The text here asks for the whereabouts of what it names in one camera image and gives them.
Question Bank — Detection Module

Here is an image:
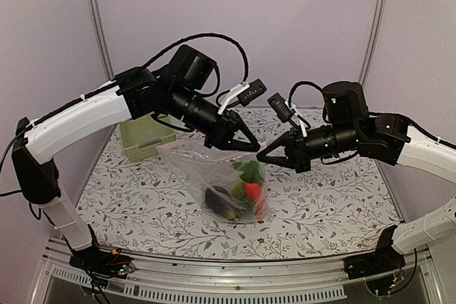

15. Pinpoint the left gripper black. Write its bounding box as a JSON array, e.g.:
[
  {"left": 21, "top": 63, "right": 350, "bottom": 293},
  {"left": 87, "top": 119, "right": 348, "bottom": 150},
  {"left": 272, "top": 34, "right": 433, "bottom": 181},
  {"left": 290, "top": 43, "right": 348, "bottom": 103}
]
[{"left": 167, "top": 83, "right": 262, "bottom": 152}]

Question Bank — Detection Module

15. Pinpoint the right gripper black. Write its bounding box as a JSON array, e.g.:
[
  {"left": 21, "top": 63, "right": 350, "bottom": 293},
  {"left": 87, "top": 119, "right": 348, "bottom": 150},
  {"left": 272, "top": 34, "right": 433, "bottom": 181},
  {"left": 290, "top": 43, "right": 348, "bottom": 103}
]
[{"left": 256, "top": 121, "right": 359, "bottom": 174}]

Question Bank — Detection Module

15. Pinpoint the clear zip top bag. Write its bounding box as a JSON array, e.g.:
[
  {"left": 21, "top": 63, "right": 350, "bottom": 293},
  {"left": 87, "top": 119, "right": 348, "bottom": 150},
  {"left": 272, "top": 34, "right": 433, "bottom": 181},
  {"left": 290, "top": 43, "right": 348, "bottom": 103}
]
[{"left": 157, "top": 139, "right": 270, "bottom": 224}]

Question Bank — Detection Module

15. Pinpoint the toy carrot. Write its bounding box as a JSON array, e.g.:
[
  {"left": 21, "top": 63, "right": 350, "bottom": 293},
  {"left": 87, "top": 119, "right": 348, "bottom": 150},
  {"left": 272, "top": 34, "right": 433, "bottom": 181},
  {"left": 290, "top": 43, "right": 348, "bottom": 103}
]
[{"left": 244, "top": 183, "right": 265, "bottom": 220}]

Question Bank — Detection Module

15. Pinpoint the toy eggplant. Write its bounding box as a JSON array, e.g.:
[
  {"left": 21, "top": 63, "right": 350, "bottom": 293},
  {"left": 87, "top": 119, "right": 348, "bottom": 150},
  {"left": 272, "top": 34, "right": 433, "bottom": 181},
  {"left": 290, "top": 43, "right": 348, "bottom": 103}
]
[{"left": 204, "top": 186, "right": 237, "bottom": 221}]

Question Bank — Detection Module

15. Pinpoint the toy cucumber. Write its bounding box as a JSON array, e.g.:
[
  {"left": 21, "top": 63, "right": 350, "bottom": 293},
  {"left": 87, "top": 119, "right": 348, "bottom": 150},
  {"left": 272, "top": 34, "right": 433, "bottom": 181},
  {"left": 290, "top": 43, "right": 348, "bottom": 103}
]
[{"left": 234, "top": 197, "right": 257, "bottom": 220}]

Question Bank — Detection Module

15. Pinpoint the toy yellow corn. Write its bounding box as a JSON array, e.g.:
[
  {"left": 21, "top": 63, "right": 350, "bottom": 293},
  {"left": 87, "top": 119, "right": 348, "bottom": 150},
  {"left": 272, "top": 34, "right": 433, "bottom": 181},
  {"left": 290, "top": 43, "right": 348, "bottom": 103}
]
[{"left": 231, "top": 182, "right": 247, "bottom": 199}]

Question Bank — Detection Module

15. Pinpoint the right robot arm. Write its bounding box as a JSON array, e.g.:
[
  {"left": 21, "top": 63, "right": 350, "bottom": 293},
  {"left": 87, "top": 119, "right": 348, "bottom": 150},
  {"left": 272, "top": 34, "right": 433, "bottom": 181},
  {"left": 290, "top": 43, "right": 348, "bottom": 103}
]
[{"left": 256, "top": 81, "right": 455, "bottom": 182}]

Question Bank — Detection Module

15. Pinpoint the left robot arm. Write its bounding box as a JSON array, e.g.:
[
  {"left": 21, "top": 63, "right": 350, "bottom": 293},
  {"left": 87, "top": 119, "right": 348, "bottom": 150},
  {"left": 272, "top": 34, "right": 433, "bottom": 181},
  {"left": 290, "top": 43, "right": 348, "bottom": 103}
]
[{"left": 11, "top": 45, "right": 266, "bottom": 275}]

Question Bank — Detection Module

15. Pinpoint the toy green leafy vegetable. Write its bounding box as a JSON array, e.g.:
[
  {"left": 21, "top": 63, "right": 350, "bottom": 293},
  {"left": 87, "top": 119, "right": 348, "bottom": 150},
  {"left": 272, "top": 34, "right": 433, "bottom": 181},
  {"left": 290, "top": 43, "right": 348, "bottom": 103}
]
[{"left": 232, "top": 160, "right": 264, "bottom": 184}]

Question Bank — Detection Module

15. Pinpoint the floral table mat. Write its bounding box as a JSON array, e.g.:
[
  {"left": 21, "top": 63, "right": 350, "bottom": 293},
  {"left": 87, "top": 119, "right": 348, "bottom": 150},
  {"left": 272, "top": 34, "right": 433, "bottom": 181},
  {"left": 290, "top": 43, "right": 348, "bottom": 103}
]
[{"left": 69, "top": 105, "right": 404, "bottom": 261}]

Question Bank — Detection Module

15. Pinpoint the cream plastic basket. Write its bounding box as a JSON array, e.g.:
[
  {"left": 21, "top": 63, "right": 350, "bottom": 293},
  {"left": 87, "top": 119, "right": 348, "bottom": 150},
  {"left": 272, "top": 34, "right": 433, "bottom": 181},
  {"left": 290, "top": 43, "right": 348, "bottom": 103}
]
[{"left": 120, "top": 115, "right": 176, "bottom": 162}]

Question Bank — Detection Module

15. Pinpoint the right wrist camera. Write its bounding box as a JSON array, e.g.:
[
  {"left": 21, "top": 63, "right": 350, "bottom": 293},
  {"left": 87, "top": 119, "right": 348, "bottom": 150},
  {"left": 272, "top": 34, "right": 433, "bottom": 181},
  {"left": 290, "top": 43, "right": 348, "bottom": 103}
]
[{"left": 267, "top": 93, "right": 311, "bottom": 137}]

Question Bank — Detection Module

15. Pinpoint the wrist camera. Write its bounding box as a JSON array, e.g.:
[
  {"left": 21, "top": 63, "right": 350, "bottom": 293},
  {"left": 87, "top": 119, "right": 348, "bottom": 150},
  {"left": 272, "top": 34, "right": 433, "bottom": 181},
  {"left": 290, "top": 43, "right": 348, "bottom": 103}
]
[
  {"left": 217, "top": 78, "right": 267, "bottom": 115},
  {"left": 267, "top": 93, "right": 311, "bottom": 137}
]

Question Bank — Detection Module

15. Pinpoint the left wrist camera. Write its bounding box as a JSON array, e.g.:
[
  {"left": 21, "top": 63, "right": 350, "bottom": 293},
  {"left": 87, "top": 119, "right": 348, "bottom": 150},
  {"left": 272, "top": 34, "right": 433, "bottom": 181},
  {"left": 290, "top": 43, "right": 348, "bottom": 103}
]
[{"left": 217, "top": 78, "right": 267, "bottom": 115}]

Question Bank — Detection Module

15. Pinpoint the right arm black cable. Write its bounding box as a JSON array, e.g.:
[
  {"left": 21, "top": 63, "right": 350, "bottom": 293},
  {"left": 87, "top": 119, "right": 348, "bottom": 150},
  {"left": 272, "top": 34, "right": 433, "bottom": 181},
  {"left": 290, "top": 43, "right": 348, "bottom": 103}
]
[{"left": 287, "top": 80, "right": 325, "bottom": 109}]

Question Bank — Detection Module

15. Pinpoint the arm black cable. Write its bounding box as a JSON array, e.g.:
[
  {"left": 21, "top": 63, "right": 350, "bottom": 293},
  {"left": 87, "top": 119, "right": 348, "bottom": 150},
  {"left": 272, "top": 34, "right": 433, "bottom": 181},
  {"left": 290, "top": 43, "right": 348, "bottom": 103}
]
[
  {"left": 287, "top": 80, "right": 325, "bottom": 109},
  {"left": 142, "top": 32, "right": 249, "bottom": 84}
]

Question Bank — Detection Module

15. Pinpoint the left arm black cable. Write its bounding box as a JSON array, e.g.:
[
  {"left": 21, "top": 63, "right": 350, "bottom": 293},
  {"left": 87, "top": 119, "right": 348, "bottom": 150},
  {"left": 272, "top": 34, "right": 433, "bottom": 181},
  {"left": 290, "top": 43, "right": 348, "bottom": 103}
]
[{"left": 142, "top": 32, "right": 249, "bottom": 84}]

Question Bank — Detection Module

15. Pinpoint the front aluminium rail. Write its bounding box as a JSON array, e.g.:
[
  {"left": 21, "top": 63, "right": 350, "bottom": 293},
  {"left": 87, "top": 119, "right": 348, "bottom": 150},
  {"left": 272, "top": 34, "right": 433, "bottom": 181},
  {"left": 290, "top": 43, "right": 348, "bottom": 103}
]
[{"left": 30, "top": 239, "right": 445, "bottom": 303}]

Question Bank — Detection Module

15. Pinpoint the right metal frame post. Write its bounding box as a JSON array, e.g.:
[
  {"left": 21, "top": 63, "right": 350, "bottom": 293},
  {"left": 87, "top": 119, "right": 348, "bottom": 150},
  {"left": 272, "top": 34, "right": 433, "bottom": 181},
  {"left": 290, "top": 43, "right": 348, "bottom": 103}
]
[{"left": 358, "top": 0, "right": 386, "bottom": 88}]

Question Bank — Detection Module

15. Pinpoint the metal frame post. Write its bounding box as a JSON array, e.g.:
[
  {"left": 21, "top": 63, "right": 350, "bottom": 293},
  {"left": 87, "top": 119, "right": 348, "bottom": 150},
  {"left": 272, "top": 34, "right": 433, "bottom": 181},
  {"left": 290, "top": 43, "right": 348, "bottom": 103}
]
[
  {"left": 87, "top": 0, "right": 114, "bottom": 80},
  {"left": 358, "top": 0, "right": 386, "bottom": 88}
]

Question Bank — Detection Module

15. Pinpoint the left metal frame post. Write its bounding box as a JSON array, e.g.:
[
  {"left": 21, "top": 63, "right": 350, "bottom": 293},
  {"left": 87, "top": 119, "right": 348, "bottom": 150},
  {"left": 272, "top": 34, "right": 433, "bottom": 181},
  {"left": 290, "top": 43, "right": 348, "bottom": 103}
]
[{"left": 87, "top": 0, "right": 114, "bottom": 80}]

